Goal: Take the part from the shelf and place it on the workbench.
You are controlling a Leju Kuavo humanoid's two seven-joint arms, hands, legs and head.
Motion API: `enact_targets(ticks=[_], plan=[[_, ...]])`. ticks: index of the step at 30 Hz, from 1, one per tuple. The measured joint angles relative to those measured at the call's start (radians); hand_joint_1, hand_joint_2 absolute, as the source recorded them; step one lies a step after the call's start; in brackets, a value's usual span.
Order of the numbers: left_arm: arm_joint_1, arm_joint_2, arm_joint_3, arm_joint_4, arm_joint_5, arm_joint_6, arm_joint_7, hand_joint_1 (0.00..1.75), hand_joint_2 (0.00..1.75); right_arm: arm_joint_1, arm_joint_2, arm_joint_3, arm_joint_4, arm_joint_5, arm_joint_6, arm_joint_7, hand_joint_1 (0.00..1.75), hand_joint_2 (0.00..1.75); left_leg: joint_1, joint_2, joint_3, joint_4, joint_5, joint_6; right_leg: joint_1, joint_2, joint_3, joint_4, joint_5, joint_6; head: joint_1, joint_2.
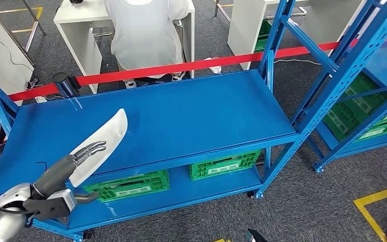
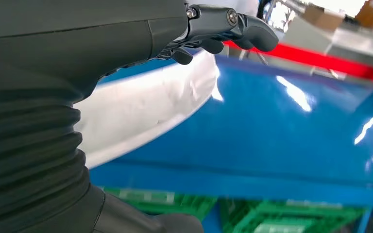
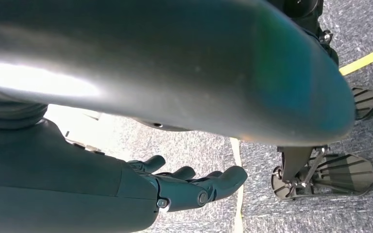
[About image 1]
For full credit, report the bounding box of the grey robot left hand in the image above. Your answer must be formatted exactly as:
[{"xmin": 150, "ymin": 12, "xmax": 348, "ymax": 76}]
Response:
[{"xmin": 33, "ymin": 141, "xmax": 108, "ymax": 205}]

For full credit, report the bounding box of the white curved plastic part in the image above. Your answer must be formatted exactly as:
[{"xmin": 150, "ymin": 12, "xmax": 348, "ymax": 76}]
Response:
[{"xmin": 69, "ymin": 108, "xmax": 128, "ymax": 188}]

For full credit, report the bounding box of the white floor cable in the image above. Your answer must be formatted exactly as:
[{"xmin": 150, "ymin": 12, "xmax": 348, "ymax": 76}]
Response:
[{"xmin": 273, "ymin": 59, "xmax": 313, "ymax": 66}]

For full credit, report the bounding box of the white crumpled item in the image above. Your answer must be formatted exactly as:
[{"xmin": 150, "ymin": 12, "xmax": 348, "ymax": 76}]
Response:
[{"xmin": 203, "ymin": 56, "xmax": 223, "ymax": 75}]

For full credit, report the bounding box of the chrome barrier post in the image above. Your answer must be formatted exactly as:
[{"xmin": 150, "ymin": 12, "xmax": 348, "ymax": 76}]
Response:
[{"xmin": 51, "ymin": 72, "xmax": 81, "ymax": 98}]

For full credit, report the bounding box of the white partition panel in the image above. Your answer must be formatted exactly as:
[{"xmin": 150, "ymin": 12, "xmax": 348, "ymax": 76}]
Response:
[{"xmin": 0, "ymin": 0, "xmax": 35, "ymax": 106}]

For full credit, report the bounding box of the white desk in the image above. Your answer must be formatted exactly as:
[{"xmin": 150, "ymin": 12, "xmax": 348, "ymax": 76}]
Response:
[
  {"xmin": 53, "ymin": 0, "xmax": 196, "ymax": 94},
  {"xmin": 227, "ymin": 0, "xmax": 364, "ymax": 71}
]

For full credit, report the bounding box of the green plastic crate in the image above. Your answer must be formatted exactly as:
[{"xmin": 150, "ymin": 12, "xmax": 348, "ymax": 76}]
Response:
[
  {"xmin": 91, "ymin": 180, "xmax": 171, "ymax": 203},
  {"xmin": 81, "ymin": 169, "xmax": 169, "ymax": 190},
  {"xmin": 190, "ymin": 158, "xmax": 263, "ymax": 182},
  {"xmin": 189, "ymin": 149, "xmax": 263, "ymax": 166},
  {"xmin": 334, "ymin": 73, "xmax": 387, "ymax": 126},
  {"xmin": 254, "ymin": 19, "xmax": 274, "ymax": 52},
  {"xmin": 322, "ymin": 108, "xmax": 387, "ymax": 143}
]

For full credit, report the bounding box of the chrome table leg frame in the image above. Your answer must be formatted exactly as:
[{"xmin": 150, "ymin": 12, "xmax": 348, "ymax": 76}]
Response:
[{"xmin": 21, "ymin": 0, "xmax": 46, "ymax": 52}]

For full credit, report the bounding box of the red barrier belt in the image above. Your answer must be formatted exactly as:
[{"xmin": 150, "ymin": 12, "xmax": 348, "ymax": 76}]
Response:
[{"xmin": 0, "ymin": 30, "xmax": 387, "ymax": 109}]

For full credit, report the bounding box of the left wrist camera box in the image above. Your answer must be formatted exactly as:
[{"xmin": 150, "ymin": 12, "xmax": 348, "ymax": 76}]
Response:
[{"xmin": 22, "ymin": 189, "xmax": 78, "ymax": 222}]

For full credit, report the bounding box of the person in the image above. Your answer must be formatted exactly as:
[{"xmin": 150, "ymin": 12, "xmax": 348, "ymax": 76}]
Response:
[{"xmin": 104, "ymin": 0, "xmax": 190, "ymax": 89}]

